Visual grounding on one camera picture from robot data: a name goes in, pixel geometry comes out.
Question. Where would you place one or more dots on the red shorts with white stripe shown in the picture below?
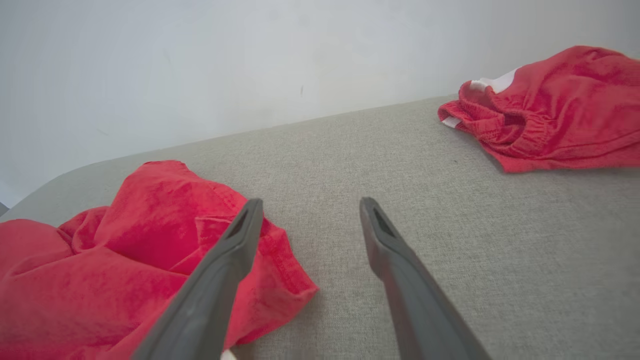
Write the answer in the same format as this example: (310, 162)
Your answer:
(565, 115)

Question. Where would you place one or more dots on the grey fabric sofa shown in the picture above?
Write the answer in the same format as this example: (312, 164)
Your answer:
(400, 165)

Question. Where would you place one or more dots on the red jersey with number 23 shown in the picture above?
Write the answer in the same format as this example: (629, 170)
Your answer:
(100, 280)

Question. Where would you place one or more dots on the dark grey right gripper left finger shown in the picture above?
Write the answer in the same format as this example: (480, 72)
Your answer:
(210, 300)

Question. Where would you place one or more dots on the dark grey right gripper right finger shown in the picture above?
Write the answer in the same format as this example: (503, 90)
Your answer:
(420, 310)

